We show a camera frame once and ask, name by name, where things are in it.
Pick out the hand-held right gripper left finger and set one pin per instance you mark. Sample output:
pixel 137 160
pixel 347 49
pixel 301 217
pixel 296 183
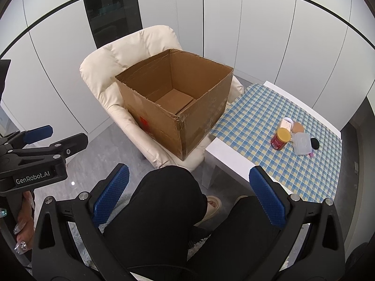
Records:
pixel 112 196

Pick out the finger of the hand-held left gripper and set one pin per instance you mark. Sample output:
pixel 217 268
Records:
pixel 38 134
pixel 73 143

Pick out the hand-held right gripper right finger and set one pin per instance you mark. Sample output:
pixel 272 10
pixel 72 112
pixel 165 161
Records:
pixel 268 199

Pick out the red jar with yellow lid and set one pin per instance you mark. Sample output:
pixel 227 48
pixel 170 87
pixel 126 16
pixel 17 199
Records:
pixel 279 142

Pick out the translucent square container lid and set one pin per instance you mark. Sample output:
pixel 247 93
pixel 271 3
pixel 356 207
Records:
pixel 302 143

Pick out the black round puff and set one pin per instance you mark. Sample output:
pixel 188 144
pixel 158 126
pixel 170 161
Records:
pixel 315 143

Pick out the small cream square box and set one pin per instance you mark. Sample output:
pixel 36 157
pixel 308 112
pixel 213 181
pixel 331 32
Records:
pixel 284 125

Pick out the tan round puff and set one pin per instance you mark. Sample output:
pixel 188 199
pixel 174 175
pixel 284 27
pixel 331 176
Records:
pixel 297 128

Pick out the white round compact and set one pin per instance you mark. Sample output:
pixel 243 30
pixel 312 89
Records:
pixel 288 120

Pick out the brown cardboard box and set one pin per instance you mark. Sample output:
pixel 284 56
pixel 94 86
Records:
pixel 164 126

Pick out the person's left hand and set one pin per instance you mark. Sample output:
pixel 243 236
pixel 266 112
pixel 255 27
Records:
pixel 25 225

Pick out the person's left leg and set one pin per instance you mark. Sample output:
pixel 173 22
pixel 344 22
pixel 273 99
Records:
pixel 158 210

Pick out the person's leg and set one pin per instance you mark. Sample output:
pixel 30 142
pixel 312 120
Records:
pixel 158 210
pixel 234 240

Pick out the white table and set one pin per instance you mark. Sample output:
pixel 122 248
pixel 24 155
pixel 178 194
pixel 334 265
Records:
pixel 228 164

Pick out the person's right leg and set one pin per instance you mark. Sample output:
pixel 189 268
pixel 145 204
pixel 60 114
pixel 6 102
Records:
pixel 234 240

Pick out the beige slipper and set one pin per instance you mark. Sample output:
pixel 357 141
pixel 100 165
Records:
pixel 211 209

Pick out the blue yellow checkered tablecloth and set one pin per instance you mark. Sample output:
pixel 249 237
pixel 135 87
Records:
pixel 249 117

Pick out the floor socket cover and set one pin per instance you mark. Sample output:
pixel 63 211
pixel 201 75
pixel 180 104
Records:
pixel 356 167

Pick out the cream padded chair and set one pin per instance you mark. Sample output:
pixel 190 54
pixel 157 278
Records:
pixel 117 55

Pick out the black glass cabinet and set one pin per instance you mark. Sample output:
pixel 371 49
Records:
pixel 111 8

